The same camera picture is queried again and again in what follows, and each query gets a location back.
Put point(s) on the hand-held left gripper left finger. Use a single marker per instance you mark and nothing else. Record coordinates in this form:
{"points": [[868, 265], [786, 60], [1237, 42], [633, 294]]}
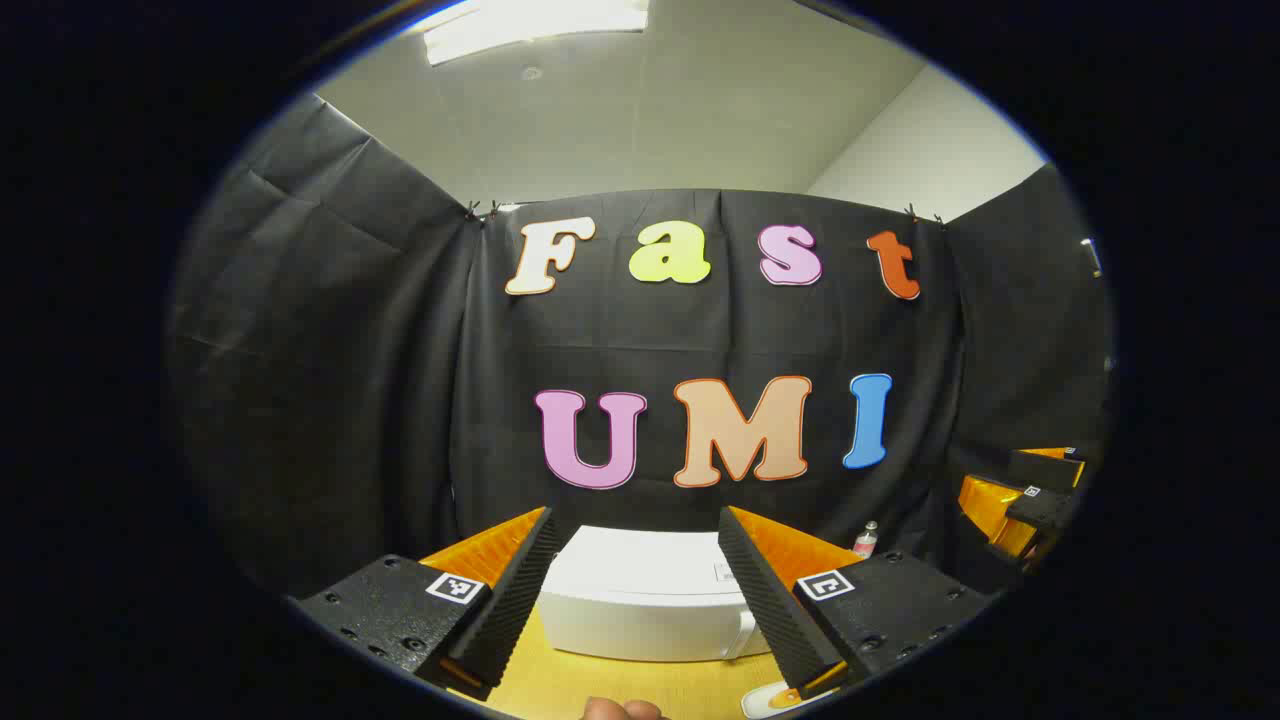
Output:
{"points": [[515, 590]]}

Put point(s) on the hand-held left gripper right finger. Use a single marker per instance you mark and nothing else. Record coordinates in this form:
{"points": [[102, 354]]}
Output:
{"points": [[765, 590]]}

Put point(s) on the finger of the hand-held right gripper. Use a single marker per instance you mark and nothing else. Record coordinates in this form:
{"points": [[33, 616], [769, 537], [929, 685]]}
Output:
{"points": [[1040, 508], [1045, 468]]}

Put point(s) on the white square plate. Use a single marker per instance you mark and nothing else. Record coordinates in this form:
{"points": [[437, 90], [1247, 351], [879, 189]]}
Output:
{"points": [[762, 702]]}

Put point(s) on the white microwave oven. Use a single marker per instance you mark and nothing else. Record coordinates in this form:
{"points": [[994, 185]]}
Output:
{"points": [[640, 590]]}

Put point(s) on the small bottle with pink label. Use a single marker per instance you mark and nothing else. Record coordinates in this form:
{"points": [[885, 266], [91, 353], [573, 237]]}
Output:
{"points": [[866, 542]]}

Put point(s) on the black backdrop cloth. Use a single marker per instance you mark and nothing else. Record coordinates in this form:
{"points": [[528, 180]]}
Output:
{"points": [[400, 400]]}

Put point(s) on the ceiling light panel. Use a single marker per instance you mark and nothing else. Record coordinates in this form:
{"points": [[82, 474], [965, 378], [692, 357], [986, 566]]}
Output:
{"points": [[530, 25]]}

